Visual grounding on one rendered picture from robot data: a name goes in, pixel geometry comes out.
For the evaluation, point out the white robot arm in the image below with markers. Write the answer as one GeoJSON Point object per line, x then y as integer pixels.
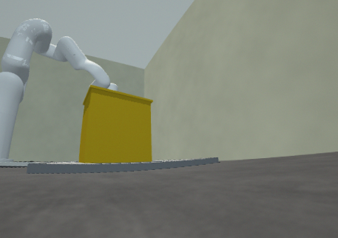
{"type": "Point", "coordinates": [35, 35]}

